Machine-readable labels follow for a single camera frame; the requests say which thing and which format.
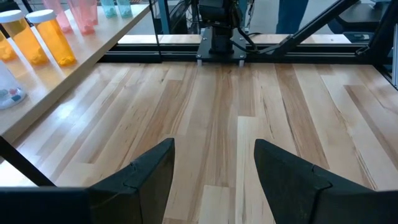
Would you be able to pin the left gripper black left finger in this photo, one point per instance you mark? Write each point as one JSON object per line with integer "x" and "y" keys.
{"x": 140, "y": 189}

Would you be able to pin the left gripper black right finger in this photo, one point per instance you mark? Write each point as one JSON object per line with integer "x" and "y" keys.
{"x": 295, "y": 189}

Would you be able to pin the clear pill jar white cap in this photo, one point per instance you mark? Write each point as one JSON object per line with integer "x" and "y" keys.
{"x": 11, "y": 93}

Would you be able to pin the green pill bottle white cap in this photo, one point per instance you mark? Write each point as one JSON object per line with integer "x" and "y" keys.
{"x": 109, "y": 9}
{"x": 125, "y": 9}

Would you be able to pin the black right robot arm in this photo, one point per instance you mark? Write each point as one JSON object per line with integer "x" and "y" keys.
{"x": 220, "y": 18}

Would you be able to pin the black metal shelf leg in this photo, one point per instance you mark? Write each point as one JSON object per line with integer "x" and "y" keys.
{"x": 18, "y": 162}
{"x": 155, "y": 31}

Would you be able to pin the wooden shelf board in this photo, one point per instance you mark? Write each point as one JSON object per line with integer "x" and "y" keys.
{"x": 93, "y": 46}

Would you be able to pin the person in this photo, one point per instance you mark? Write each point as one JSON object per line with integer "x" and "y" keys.
{"x": 290, "y": 15}

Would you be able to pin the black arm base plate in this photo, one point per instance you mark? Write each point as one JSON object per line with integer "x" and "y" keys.
{"x": 205, "y": 51}

